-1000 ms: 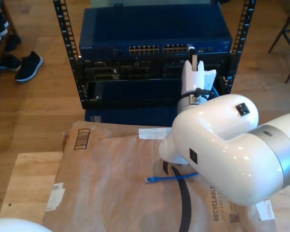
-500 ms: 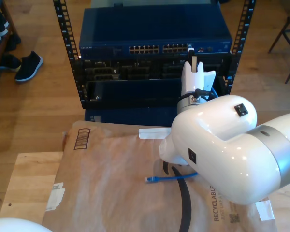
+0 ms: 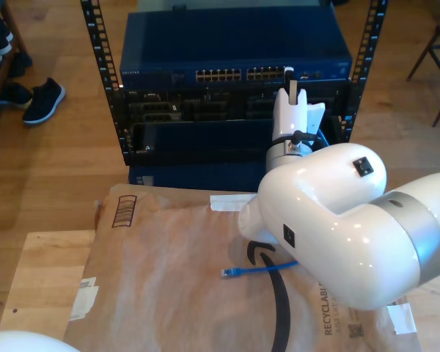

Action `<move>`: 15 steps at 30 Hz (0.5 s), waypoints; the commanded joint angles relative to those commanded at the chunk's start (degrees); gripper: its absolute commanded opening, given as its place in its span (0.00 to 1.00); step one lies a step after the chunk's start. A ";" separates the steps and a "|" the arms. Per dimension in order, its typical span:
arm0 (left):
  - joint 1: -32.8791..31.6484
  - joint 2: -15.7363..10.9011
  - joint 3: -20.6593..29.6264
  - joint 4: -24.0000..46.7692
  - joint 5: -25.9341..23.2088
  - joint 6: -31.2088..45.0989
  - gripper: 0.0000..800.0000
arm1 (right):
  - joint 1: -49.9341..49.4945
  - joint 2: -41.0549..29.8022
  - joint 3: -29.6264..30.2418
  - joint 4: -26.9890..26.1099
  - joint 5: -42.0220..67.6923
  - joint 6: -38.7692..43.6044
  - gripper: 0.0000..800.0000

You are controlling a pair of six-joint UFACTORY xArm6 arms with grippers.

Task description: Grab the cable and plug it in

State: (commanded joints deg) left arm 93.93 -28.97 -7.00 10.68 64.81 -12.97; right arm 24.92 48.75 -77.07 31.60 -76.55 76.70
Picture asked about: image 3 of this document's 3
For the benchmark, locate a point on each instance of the black rack server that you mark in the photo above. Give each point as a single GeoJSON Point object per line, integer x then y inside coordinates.
{"type": "Point", "coordinates": [212, 96]}

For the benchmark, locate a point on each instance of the black rack tray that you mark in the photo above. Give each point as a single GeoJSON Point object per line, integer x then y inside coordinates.
{"type": "Point", "coordinates": [205, 143]}

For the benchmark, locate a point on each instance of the dark blue base unit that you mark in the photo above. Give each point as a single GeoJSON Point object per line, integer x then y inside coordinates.
{"type": "Point", "coordinates": [205, 176]}

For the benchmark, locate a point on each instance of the grey flat panel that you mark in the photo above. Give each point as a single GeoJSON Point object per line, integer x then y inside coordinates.
{"type": "Point", "coordinates": [242, 5]}

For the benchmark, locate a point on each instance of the brown paper mailer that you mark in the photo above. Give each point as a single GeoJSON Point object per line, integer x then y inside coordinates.
{"type": "Point", "coordinates": [161, 278]}

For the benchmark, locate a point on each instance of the black sneaker white sole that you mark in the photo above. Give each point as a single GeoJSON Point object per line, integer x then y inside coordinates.
{"type": "Point", "coordinates": [16, 94]}
{"type": "Point", "coordinates": [44, 100]}

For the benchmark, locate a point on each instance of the blue network switch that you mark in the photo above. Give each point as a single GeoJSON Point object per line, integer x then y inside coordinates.
{"type": "Point", "coordinates": [234, 40]}

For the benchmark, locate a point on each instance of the black rack frame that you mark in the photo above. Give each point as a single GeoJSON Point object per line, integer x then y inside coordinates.
{"type": "Point", "coordinates": [102, 55]}

